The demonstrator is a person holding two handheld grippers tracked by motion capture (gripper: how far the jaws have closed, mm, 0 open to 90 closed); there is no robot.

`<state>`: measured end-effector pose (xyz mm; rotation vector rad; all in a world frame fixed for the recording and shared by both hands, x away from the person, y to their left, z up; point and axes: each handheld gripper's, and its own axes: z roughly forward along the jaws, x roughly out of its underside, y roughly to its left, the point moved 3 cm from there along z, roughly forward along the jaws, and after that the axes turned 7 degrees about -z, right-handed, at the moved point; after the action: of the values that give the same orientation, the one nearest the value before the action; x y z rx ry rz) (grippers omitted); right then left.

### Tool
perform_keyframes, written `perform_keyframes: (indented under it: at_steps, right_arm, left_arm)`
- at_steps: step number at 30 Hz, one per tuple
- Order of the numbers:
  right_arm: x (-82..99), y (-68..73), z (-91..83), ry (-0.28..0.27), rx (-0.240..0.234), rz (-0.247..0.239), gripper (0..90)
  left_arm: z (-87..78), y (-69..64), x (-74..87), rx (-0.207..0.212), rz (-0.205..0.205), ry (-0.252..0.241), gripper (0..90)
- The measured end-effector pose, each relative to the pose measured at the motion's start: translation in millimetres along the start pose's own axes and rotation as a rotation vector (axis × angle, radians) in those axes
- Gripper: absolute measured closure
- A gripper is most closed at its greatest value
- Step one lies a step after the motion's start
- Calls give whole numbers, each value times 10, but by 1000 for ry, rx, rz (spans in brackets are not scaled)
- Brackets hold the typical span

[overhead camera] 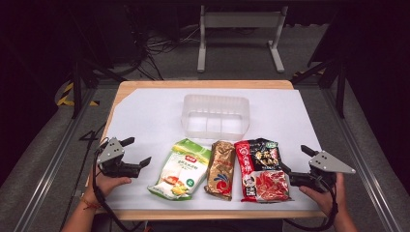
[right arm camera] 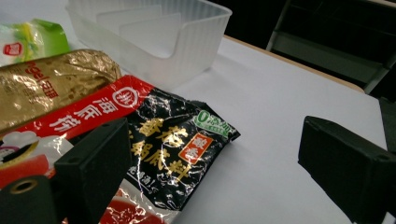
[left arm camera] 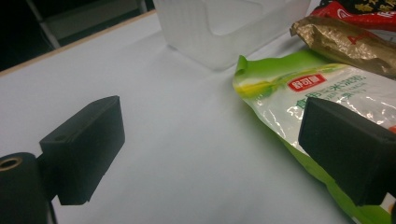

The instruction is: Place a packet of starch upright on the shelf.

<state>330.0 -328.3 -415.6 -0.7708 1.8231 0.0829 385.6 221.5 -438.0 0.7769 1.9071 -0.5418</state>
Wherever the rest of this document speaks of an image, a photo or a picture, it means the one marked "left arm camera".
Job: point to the red and black snack packet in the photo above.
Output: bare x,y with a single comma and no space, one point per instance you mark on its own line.
358,12

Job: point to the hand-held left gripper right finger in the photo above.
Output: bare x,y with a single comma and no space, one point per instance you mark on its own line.
348,146

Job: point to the translucent white plastic container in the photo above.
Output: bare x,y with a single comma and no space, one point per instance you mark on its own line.
224,31

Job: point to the green and white food bag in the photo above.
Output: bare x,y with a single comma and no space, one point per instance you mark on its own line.
342,87

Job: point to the grey metal stand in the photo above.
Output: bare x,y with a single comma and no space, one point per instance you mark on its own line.
93,18

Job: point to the gold foil wrapper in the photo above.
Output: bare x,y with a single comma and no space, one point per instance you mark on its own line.
342,43

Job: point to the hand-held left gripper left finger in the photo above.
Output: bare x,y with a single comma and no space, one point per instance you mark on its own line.
84,149

